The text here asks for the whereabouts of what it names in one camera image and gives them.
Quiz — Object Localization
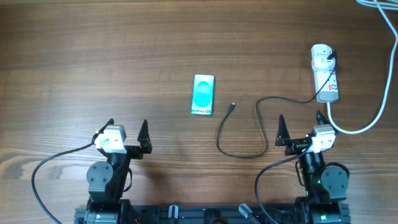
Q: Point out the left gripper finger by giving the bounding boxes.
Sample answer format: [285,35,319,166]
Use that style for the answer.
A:
[91,118,114,144]
[137,119,151,146]

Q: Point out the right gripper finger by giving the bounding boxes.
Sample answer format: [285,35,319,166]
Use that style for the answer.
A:
[317,111,329,125]
[275,114,290,146]

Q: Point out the black USB charging cable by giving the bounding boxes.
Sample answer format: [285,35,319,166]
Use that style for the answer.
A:
[216,49,338,159]

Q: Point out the teal Galaxy smartphone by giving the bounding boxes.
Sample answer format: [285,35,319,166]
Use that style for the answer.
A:
[191,74,215,116]

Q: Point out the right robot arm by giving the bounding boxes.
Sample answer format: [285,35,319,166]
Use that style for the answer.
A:
[275,111,349,223]

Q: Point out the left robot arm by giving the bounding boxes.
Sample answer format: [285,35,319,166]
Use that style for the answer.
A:
[74,119,152,224]

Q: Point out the white power strip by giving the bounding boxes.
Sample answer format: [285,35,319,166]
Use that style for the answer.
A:
[311,44,339,103]

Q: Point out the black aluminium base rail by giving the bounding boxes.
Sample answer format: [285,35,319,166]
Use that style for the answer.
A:
[74,203,351,224]

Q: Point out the white power strip cord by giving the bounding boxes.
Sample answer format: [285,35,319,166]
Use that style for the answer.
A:
[326,0,398,135]

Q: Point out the white cables in corner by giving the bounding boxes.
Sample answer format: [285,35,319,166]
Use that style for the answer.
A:
[356,0,398,11]

